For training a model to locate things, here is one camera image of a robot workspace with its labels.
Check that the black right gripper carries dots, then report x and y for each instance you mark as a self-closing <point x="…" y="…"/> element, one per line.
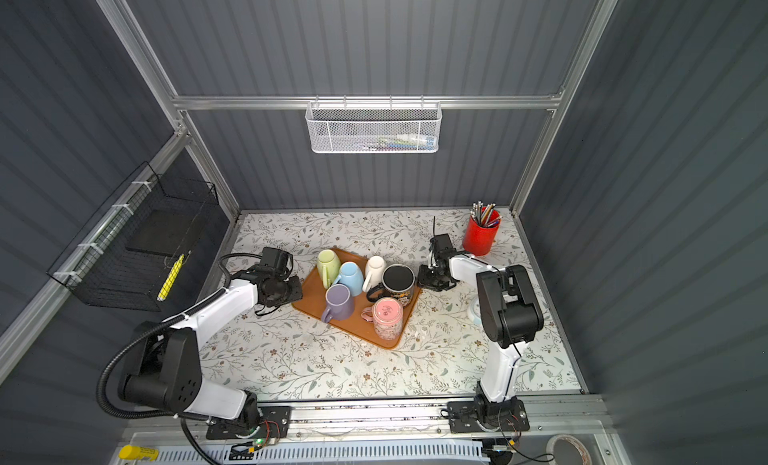
<point x="424" y="280"/>

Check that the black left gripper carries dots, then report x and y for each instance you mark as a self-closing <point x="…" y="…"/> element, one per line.
<point x="296" y="292"/>

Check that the light green mug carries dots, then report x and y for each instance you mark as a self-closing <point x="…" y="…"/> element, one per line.
<point x="328" y="265"/>

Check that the light blue mug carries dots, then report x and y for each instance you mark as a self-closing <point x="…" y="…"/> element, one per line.
<point x="351" y="276"/>

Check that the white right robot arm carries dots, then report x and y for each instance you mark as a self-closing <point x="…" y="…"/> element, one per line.
<point x="510" y="316"/>

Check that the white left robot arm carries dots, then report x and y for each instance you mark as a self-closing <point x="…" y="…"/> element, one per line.
<point x="159" y="372"/>

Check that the black patterned mug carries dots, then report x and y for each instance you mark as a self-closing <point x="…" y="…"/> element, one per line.
<point x="398" y="282"/>

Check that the pink patterned mug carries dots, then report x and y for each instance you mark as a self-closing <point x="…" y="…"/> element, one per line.
<point x="386" y="315"/>

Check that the white mug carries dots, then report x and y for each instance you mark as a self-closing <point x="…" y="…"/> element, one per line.
<point x="374" y="270"/>

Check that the purple mug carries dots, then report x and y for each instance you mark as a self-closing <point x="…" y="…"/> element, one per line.
<point x="339" y="304"/>

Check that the red pen holder cup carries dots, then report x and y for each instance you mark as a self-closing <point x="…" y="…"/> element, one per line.
<point x="478" y="240"/>

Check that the tape roll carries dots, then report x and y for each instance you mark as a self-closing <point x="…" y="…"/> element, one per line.
<point x="567" y="449"/>

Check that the yellow marker pen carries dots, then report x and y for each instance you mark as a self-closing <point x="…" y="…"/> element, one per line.
<point x="138" y="453"/>

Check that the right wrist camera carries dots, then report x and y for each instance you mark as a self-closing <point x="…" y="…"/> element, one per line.
<point x="441" y="245"/>

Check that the black wire wall basket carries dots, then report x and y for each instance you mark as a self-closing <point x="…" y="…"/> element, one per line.
<point x="122" y="262"/>

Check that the white wire mesh basket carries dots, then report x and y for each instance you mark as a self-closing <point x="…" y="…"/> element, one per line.
<point x="388" y="126"/>

